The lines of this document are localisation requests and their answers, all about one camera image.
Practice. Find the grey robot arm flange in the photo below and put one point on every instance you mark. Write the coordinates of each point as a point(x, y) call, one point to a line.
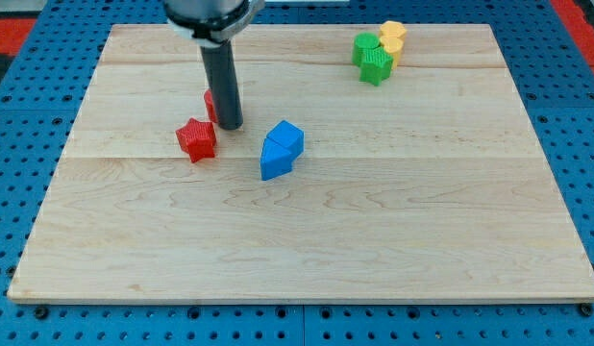
point(210, 22)

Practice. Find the wooden board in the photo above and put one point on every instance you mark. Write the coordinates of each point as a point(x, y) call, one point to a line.
point(431, 188)

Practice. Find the blue triangle block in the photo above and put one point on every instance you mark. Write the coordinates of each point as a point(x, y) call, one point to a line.
point(275, 160)

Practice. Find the blue cube block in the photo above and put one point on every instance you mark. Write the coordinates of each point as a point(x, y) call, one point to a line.
point(289, 137)

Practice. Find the red star block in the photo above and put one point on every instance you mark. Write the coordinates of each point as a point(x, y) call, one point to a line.
point(197, 139)

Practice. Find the red round block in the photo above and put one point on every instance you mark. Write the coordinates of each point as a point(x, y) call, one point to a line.
point(210, 106)

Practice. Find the green star block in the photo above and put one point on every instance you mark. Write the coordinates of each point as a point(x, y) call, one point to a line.
point(375, 66)

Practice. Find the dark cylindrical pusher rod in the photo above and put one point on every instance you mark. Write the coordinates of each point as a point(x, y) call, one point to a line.
point(220, 70)

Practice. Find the green round block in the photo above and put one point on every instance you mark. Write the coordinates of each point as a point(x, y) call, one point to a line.
point(361, 43)

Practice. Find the yellow round block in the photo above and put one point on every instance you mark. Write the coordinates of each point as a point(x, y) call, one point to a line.
point(393, 46)

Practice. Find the yellow hexagon block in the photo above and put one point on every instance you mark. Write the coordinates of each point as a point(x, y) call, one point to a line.
point(393, 29)

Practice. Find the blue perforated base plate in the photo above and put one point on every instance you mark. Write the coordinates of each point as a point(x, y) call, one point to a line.
point(46, 82)

